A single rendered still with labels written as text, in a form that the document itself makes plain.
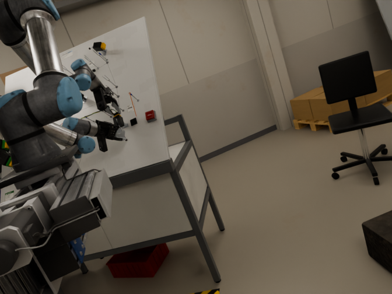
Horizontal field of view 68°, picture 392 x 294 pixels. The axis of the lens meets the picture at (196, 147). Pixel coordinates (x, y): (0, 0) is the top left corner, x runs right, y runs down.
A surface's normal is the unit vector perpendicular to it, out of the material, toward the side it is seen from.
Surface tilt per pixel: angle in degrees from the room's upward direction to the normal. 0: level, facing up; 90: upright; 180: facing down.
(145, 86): 54
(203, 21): 90
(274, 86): 90
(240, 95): 90
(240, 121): 90
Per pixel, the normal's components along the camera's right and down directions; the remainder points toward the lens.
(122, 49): -0.31, -0.29
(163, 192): -0.14, 0.31
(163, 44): 0.26, 0.16
